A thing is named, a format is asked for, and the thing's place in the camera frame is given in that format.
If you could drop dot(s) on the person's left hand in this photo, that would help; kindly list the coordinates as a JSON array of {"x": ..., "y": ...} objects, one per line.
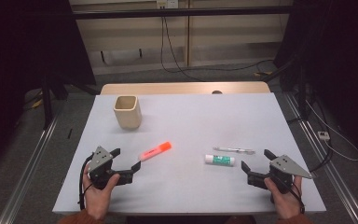
[{"x": 96, "y": 199}]

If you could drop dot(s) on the orange highlighter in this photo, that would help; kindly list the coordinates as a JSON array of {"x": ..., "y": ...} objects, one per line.
[{"x": 155, "y": 151}]

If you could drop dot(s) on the white wall outlet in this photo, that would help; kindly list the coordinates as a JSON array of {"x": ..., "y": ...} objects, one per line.
[{"x": 167, "y": 3}]

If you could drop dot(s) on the black horizontal bar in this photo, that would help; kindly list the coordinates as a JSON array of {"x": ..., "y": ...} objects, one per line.
[{"x": 167, "y": 13}]

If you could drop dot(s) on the small black stick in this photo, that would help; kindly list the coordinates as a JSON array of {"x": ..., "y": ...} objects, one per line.
[{"x": 70, "y": 133}]

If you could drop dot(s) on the black metal stand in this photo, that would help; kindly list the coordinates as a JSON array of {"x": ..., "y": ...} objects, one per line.
[{"x": 47, "y": 105}]

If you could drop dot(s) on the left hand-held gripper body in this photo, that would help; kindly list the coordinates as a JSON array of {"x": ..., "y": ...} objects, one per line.
[{"x": 101, "y": 158}]

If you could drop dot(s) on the beige pen holder cup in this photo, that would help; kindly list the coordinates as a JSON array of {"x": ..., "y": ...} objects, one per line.
[{"x": 127, "y": 119}]

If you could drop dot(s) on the metal floor rail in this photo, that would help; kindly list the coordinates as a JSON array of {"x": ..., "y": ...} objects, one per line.
[
  {"x": 28, "y": 174},
  {"x": 326, "y": 165}
]

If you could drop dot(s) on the person's right hand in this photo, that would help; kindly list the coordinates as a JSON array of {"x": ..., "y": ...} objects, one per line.
[{"x": 287, "y": 203}]

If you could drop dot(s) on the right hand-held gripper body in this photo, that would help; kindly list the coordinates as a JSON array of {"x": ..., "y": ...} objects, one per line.
[{"x": 284, "y": 166}]

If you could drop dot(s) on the white green glue stick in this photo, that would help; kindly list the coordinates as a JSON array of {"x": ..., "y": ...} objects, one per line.
[{"x": 219, "y": 160}]

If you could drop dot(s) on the black curtain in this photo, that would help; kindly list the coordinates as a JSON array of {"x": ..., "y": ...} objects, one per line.
[
  {"x": 18, "y": 46},
  {"x": 338, "y": 46}
]

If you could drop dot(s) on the wooden table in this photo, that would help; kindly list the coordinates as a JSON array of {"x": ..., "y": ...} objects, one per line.
[{"x": 167, "y": 88}]

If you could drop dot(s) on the clear grey pen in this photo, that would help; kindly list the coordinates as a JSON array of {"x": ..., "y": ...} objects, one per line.
[{"x": 233, "y": 150}]

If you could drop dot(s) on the white power plug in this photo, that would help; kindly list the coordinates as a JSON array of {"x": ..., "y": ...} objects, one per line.
[{"x": 323, "y": 135}]

